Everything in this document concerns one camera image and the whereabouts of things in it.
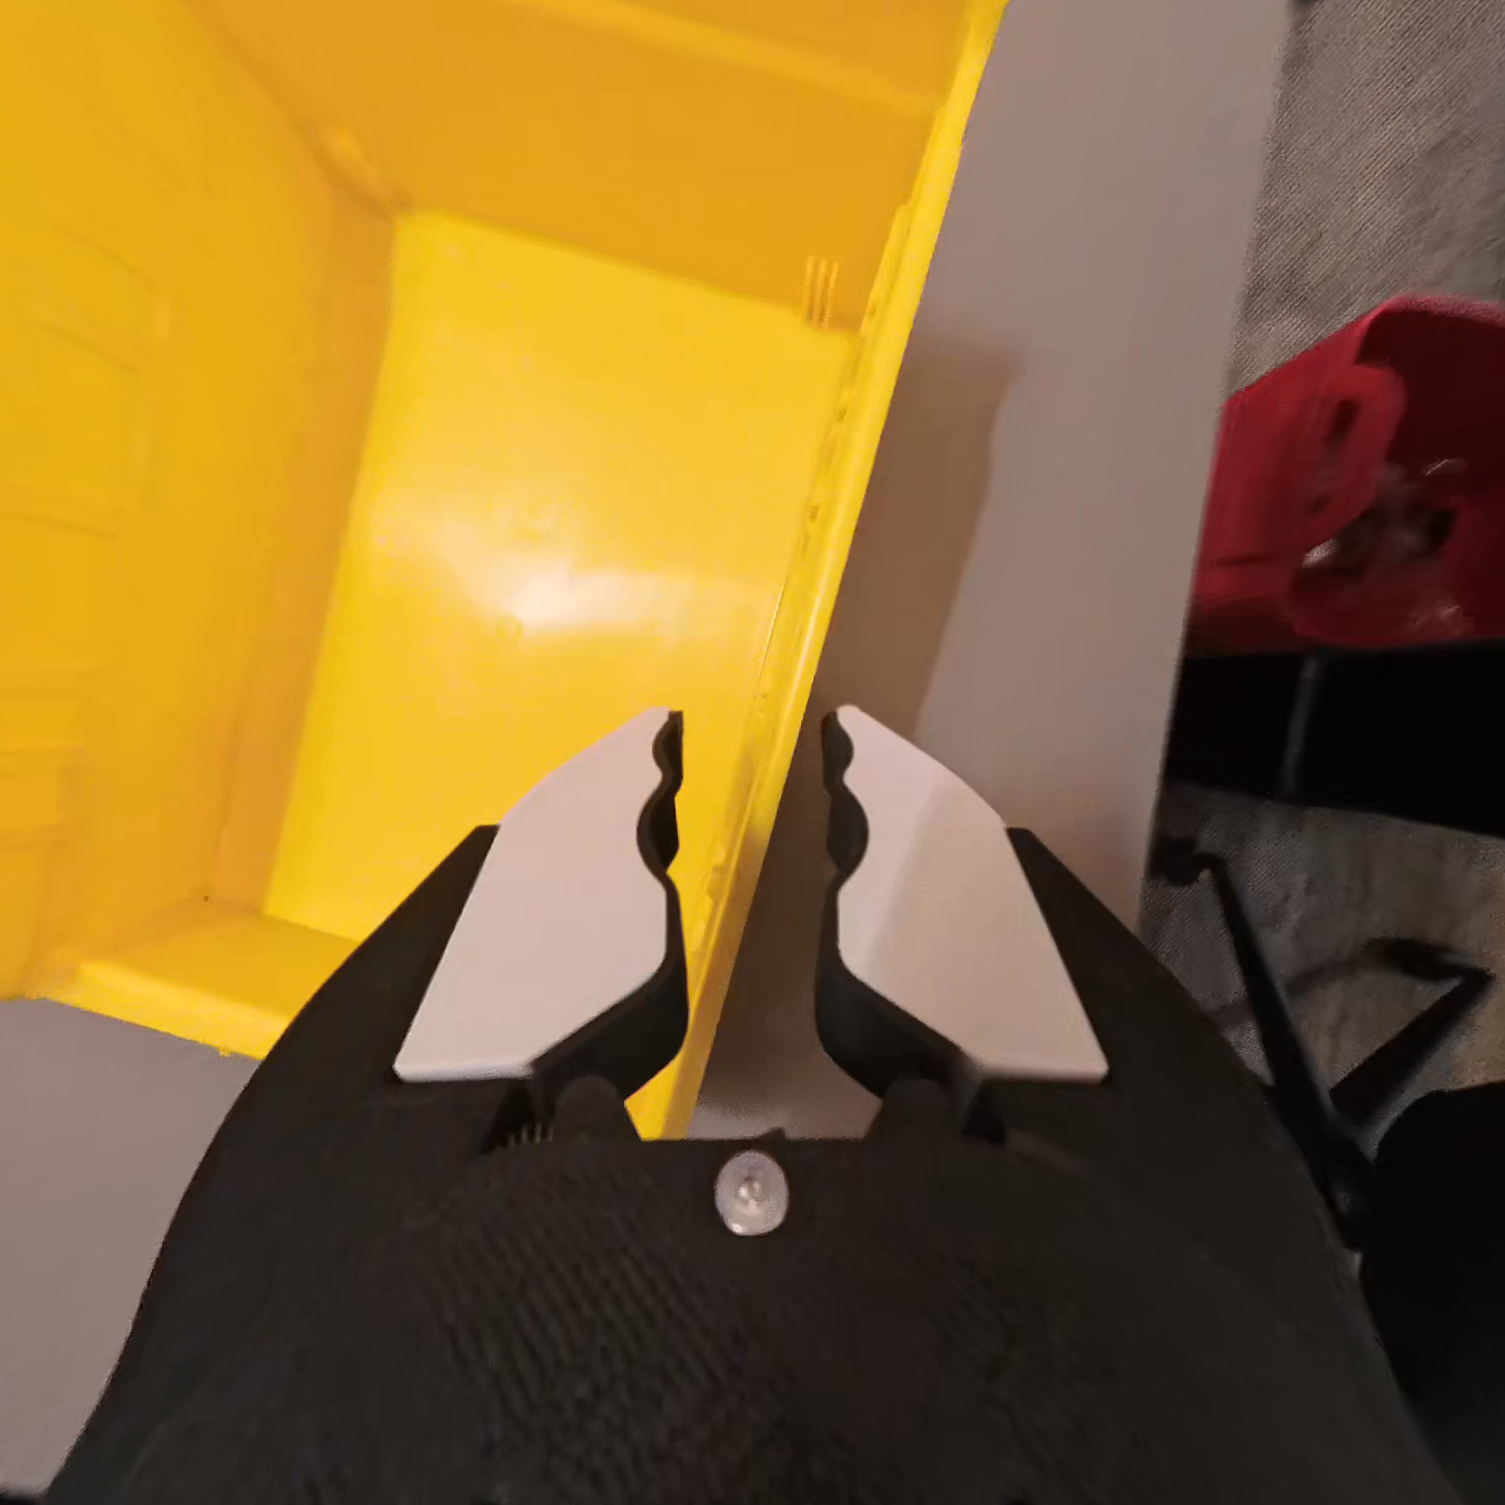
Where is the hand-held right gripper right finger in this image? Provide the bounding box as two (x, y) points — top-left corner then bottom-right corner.
(816, 706), (1112, 1107)

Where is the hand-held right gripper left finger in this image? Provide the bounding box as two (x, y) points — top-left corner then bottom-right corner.
(391, 706), (691, 1107)

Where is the yellow plastic box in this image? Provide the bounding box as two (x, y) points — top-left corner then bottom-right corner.
(0, 0), (1013, 1141)

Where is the red plastic box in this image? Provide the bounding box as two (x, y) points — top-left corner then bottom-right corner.
(1189, 294), (1505, 654)

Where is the black office chair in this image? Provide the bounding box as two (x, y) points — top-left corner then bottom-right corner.
(1158, 647), (1505, 1249)

